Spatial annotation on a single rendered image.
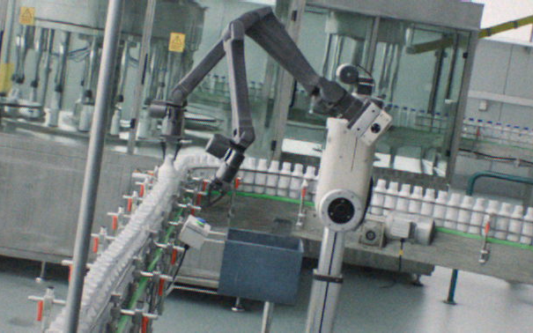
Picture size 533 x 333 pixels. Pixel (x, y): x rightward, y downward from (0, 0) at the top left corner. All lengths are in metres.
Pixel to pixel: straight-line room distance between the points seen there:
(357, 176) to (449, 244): 1.56
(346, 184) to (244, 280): 0.70
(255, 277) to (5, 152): 3.32
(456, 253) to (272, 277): 1.29
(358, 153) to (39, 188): 3.80
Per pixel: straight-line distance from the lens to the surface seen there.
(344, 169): 4.23
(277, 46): 4.07
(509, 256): 5.70
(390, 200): 5.79
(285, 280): 4.71
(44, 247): 7.77
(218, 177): 3.88
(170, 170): 4.54
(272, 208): 5.87
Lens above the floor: 1.73
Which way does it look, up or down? 6 degrees down
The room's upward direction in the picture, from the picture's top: 9 degrees clockwise
